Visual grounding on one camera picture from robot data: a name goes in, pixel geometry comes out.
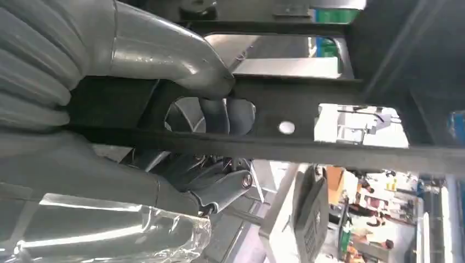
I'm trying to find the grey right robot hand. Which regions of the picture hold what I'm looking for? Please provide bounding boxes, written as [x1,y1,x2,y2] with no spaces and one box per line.
[0,0,257,219]

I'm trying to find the clear plastic film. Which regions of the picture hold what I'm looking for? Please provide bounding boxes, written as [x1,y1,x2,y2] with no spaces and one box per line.
[0,192,213,263]

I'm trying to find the green box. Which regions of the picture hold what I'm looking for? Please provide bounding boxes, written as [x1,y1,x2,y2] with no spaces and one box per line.
[313,8,361,25]

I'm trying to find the grey metal post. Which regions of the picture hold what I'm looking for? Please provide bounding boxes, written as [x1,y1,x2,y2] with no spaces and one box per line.
[258,163,303,263]

